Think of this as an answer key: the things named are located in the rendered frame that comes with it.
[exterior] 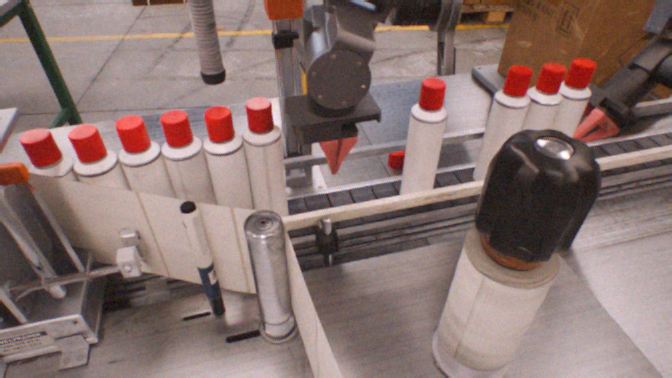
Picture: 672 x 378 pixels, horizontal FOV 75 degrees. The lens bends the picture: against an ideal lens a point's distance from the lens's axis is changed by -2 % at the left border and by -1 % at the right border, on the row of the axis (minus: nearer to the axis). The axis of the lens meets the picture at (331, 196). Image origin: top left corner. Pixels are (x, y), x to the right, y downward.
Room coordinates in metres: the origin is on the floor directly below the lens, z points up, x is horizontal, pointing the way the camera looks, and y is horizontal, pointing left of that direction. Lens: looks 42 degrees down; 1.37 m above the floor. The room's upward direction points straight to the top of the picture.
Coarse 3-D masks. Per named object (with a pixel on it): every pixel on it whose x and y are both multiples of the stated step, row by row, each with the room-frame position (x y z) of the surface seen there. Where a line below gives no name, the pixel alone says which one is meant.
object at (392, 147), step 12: (636, 108) 0.69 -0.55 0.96; (648, 108) 0.70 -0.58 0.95; (660, 108) 0.71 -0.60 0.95; (456, 132) 0.61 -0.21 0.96; (468, 132) 0.61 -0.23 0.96; (480, 132) 0.61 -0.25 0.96; (384, 144) 0.58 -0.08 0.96; (396, 144) 0.58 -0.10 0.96; (444, 144) 0.60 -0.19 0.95; (300, 156) 0.54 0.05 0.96; (312, 156) 0.54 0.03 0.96; (324, 156) 0.54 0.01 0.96; (348, 156) 0.55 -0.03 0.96; (360, 156) 0.56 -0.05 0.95; (288, 168) 0.53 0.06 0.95; (300, 168) 0.53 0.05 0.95
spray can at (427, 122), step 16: (432, 80) 0.55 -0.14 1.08; (432, 96) 0.53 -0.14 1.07; (416, 112) 0.54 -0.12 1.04; (432, 112) 0.53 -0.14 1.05; (416, 128) 0.53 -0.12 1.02; (432, 128) 0.52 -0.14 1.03; (416, 144) 0.53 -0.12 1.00; (432, 144) 0.52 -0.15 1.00; (416, 160) 0.52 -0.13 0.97; (432, 160) 0.52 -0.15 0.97; (416, 176) 0.52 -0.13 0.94; (432, 176) 0.53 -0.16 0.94; (400, 192) 0.54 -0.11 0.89
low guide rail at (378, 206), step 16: (608, 160) 0.60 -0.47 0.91; (624, 160) 0.60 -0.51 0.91; (640, 160) 0.61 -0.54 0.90; (656, 160) 0.62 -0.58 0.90; (416, 192) 0.51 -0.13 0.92; (432, 192) 0.51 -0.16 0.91; (448, 192) 0.52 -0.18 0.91; (464, 192) 0.52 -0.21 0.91; (480, 192) 0.53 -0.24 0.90; (336, 208) 0.48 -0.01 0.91; (352, 208) 0.48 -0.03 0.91; (368, 208) 0.48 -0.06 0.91; (384, 208) 0.49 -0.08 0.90; (400, 208) 0.50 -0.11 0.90; (288, 224) 0.45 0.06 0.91; (304, 224) 0.46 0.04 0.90
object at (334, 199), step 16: (608, 144) 0.69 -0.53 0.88; (624, 144) 0.69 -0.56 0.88; (640, 144) 0.69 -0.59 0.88; (656, 144) 0.69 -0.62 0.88; (448, 176) 0.60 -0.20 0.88; (464, 176) 0.60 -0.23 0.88; (608, 176) 0.60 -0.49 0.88; (336, 192) 0.55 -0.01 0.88; (352, 192) 0.55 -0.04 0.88; (368, 192) 0.55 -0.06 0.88; (384, 192) 0.55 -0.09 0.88; (288, 208) 0.52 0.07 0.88; (304, 208) 0.52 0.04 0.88; (320, 208) 0.52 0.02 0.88; (416, 208) 0.52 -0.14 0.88; (432, 208) 0.52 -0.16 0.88; (336, 224) 0.48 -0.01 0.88; (352, 224) 0.48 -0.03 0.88
